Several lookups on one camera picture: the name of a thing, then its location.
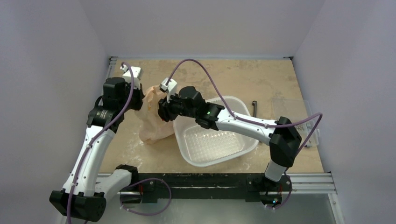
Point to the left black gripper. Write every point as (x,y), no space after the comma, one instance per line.
(138,92)

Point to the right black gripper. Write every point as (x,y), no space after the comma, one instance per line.
(164,109)

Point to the orange translucent plastic bag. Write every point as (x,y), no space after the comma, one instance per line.
(153,127)

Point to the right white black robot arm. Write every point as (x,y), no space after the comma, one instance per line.
(280,135)

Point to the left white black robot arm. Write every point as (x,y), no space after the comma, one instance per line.
(81,197)

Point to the white plastic basket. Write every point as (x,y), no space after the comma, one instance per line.
(206,147)

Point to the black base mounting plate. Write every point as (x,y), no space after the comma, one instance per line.
(249,187)

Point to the clear plastic screw box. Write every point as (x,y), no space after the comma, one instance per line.
(295,110)

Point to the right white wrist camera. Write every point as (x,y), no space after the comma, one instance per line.
(169,86)

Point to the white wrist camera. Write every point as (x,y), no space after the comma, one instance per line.
(169,86)
(132,75)

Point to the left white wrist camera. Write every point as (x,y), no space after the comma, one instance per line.
(132,75)

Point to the black T-handle wrench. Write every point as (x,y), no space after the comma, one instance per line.
(254,104)

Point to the aluminium rail frame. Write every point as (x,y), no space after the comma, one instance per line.
(319,183)

